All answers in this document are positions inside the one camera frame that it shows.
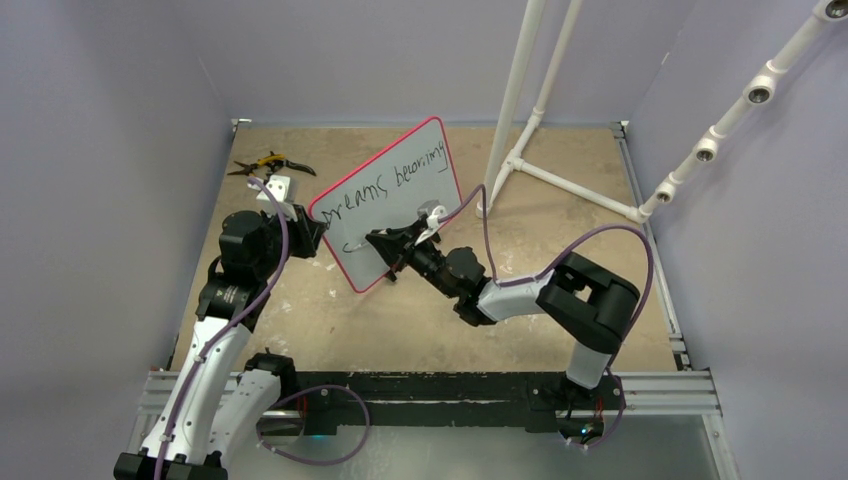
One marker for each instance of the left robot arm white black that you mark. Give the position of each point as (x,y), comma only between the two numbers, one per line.
(200,428)

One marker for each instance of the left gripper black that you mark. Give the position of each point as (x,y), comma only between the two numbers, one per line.
(307,232)

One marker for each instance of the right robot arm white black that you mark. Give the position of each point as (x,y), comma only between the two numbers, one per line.
(594,305)

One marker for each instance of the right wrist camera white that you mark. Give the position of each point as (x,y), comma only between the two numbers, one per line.
(432,212)

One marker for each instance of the yellow black pliers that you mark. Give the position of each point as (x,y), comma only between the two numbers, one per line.
(272,163)

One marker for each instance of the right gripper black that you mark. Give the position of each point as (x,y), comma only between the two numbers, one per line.
(393,243)

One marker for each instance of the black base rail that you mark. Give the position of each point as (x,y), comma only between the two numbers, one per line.
(536,402)

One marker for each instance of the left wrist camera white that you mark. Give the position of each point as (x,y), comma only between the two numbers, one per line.
(277,190)

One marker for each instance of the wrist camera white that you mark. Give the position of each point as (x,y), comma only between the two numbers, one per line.
(277,190)
(432,212)

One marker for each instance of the aluminium table frame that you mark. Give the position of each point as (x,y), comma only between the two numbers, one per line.
(665,394)

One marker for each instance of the whiteboard with red frame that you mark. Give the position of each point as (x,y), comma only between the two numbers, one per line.
(386,191)

